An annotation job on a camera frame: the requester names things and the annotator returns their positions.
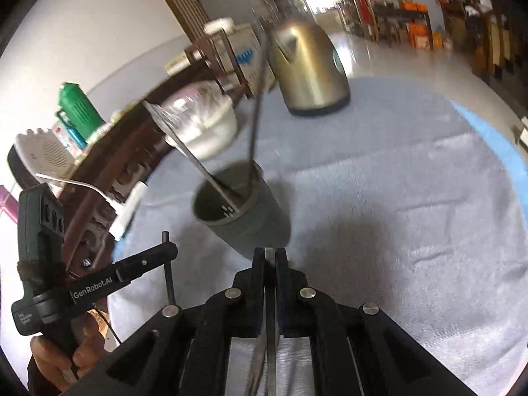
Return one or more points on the white bowl with plastic wrap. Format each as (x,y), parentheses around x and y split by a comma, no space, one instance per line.
(210,132)

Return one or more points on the dark grey utensil cup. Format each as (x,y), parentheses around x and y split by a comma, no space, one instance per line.
(255,222)

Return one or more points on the carved wooden bench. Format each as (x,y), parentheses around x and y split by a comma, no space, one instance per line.
(123,161)

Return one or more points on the stainless electric kettle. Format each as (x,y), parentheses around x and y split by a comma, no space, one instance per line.
(309,74)

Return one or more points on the grey refrigerator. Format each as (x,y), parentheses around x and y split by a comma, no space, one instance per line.
(247,4)

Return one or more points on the green thermos jug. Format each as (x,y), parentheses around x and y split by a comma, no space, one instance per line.
(78,111)

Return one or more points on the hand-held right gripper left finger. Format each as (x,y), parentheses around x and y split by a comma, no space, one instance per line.
(258,280)

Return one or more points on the white box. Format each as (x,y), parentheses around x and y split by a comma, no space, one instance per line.
(177,62)

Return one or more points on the white bucket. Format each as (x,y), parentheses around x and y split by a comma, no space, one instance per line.
(218,25)

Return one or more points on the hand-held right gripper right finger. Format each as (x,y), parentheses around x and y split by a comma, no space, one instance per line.
(283,280)

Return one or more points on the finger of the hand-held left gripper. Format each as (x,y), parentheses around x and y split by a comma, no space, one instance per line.
(148,262)
(169,272)

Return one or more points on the person's left hand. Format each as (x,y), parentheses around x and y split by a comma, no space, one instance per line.
(93,338)

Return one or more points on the white round fan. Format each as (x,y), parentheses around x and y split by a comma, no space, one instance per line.
(41,152)

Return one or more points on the long metal utensil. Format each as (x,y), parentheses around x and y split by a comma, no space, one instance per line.
(258,111)
(198,165)
(270,338)

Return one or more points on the table with orange boxes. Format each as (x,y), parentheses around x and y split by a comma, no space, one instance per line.
(396,16)

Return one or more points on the grey-blue tablecloth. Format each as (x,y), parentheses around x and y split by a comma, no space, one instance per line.
(392,181)

